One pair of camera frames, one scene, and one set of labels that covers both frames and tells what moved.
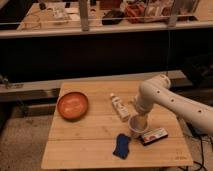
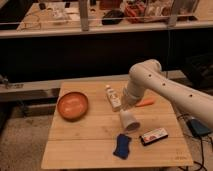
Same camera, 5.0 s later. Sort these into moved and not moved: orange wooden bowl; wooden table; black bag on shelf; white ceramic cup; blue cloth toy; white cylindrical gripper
Moved: white cylindrical gripper; white ceramic cup
Not moved: wooden table; black bag on shelf; orange wooden bowl; blue cloth toy
